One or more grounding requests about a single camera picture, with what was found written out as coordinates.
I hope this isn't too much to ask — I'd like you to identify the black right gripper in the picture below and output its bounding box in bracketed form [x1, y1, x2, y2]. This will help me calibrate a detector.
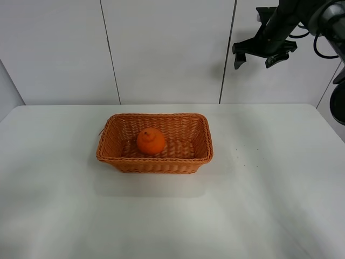
[232, 1, 323, 70]

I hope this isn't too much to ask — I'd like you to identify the orange with knobbed top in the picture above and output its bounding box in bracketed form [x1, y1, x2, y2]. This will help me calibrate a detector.
[136, 128, 165, 155]

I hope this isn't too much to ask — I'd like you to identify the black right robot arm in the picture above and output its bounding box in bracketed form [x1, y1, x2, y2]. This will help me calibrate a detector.
[232, 1, 344, 69]

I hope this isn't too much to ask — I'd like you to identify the orange wicker basket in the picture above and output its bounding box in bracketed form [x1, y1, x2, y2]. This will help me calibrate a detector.
[96, 113, 213, 174]

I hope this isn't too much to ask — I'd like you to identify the black cable loop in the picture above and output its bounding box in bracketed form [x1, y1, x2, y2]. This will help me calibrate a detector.
[288, 23, 341, 59]

